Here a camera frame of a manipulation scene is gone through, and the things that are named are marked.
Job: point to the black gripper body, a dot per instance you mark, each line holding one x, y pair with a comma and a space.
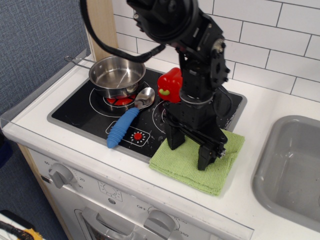
197, 119

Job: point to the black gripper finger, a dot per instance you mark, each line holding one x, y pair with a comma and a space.
174, 136
206, 156

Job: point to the green napkin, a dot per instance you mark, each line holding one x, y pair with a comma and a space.
181, 164

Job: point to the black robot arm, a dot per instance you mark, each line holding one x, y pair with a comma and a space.
200, 45

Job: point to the black toy stovetop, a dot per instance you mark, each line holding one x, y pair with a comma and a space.
90, 115

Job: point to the red toy bell pepper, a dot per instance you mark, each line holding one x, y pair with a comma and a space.
169, 85

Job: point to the grey right oven knob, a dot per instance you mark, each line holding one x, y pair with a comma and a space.
160, 224

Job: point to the grey oven knob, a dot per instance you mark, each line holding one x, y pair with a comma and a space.
60, 175
160, 224

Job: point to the stainless steel saucepan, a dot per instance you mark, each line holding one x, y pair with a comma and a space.
114, 77

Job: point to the grey plastic sink basin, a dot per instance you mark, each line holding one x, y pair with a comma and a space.
287, 178

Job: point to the white toy oven front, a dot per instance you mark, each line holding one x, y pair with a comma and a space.
94, 210

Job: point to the grey left oven knob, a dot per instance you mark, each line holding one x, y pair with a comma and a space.
60, 175

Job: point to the yellow object at corner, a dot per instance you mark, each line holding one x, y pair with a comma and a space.
30, 234

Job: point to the blue handled metal spoon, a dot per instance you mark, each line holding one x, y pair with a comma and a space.
144, 99

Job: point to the wooden side post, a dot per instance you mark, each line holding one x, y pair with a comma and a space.
101, 16

